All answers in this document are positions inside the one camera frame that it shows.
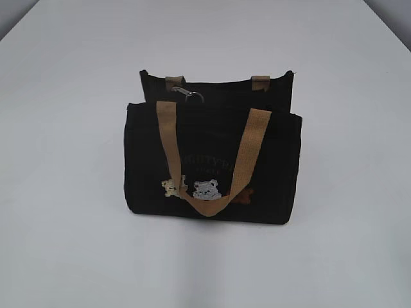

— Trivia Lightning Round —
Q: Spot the black canvas tote bag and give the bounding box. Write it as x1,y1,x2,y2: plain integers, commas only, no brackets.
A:
124,71,302,225

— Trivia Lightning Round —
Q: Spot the silver metal zipper pull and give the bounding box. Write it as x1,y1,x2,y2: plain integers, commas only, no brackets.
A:
171,86,204,103

